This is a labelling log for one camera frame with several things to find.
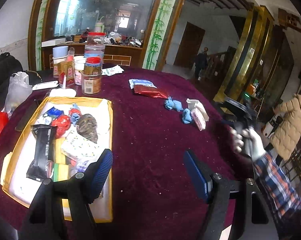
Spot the white printed plastic pack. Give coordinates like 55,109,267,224
186,99,209,131

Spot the black snack packet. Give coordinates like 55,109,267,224
26,124,57,182

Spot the blue towel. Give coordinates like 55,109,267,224
182,108,193,124
164,96,183,112

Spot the plaid shirt right forearm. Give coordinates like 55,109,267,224
254,152,301,220

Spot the white gloved right hand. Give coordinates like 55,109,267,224
230,127,266,161

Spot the woman in beige coat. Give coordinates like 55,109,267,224
270,90,301,165

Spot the gold pillar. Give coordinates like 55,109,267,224
213,5,274,102

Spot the wooden staircase railing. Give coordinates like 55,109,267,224
204,51,230,80

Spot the maroon velvet tablecloth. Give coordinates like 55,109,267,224
0,65,244,240

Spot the yellow cardboard box tray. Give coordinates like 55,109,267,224
1,96,114,223

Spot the red foil snack packet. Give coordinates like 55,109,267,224
134,85,169,99

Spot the red ball toy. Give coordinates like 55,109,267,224
51,114,71,139

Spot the brown patterned pouch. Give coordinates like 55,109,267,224
76,114,98,144

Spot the blue white tissue packet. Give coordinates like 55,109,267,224
129,79,156,89

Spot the white paper packet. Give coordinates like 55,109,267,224
102,65,124,76

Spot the clear plastic bag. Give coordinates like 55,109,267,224
5,72,32,116

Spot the wooden cabinet counter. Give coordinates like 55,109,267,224
41,43,142,70

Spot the bamboo painted glass panel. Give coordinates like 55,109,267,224
142,0,176,70

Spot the red gold carton box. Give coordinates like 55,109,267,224
57,61,74,88

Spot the brown label jar red lid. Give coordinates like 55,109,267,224
81,57,102,95

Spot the clear jar blue label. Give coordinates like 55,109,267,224
84,32,105,61

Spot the white cup stack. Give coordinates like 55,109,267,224
53,46,69,78

